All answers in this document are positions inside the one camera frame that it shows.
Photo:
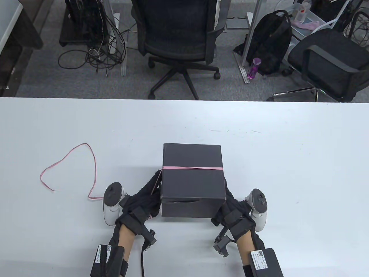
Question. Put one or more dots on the person's right hand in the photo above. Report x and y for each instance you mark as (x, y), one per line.
(235, 216)

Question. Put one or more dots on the person's left hand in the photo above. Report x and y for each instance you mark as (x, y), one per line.
(138, 207)

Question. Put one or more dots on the black gift box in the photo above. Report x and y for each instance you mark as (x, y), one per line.
(191, 184)

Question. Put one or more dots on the pink bow ribbon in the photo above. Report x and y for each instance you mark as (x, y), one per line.
(94, 164)

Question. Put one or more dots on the black left forearm box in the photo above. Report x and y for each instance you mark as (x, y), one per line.
(108, 261)

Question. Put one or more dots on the black right forearm box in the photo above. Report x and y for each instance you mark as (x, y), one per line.
(265, 264)

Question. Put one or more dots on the person's left forearm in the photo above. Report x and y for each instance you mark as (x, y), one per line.
(125, 236)

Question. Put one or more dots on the person's right forearm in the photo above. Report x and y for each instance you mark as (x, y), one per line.
(245, 245)

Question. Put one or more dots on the grey right hand controller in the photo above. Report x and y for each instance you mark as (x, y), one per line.
(258, 207)

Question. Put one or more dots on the grey hand controller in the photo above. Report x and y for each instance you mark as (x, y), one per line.
(258, 207)
(112, 199)

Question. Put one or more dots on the grey left hand controller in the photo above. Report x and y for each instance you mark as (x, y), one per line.
(112, 199)

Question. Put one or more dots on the purple water bottle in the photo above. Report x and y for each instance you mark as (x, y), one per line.
(254, 67)

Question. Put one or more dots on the black backpack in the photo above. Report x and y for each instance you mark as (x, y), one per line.
(271, 40)

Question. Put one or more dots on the black mesh office chair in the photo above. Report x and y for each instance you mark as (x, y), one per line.
(175, 31)

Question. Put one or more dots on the black chrome-base office chair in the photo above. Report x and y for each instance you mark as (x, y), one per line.
(331, 54)

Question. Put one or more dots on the white power strip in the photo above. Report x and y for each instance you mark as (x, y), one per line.
(116, 20)

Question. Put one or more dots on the black computer tower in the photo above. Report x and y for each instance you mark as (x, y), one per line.
(83, 26)

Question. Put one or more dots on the clear plastic bin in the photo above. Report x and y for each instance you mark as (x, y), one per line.
(302, 28)

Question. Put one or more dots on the pink cloth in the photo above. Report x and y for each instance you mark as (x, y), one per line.
(308, 24)

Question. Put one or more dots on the white bag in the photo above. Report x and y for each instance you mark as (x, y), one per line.
(218, 11)

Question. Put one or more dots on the dark wooden side desk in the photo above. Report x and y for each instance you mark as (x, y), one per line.
(26, 34)

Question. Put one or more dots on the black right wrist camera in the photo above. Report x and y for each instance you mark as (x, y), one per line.
(222, 245)

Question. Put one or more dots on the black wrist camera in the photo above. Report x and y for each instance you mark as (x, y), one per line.
(150, 238)
(222, 245)

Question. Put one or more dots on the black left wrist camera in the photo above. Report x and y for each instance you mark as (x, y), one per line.
(150, 238)

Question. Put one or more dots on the aluminium frame leg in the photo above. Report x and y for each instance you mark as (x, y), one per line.
(250, 34)

